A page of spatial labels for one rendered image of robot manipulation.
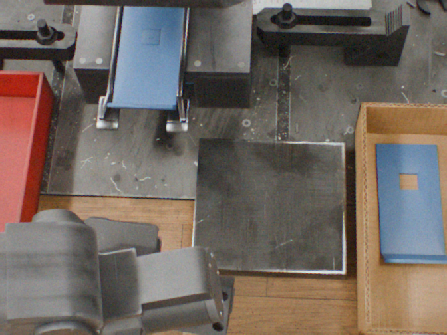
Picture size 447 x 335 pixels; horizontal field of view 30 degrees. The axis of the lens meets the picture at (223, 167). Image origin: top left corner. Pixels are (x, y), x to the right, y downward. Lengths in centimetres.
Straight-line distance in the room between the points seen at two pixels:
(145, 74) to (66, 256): 41
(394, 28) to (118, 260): 50
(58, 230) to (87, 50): 43
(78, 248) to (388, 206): 47
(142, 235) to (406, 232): 34
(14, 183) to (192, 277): 44
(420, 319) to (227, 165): 27
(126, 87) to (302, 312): 31
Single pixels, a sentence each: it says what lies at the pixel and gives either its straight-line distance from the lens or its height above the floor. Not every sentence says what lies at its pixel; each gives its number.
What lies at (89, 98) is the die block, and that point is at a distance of 102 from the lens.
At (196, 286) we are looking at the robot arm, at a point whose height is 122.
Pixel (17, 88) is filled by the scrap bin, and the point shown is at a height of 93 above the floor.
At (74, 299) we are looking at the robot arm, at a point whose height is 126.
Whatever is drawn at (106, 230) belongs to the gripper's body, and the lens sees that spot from 73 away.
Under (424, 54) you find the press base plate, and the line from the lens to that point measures 107.
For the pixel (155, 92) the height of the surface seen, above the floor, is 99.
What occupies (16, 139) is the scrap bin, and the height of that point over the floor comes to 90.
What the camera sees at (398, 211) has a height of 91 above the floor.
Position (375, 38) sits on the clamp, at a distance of 100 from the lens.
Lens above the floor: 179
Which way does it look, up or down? 65 degrees down
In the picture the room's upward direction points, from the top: 5 degrees counter-clockwise
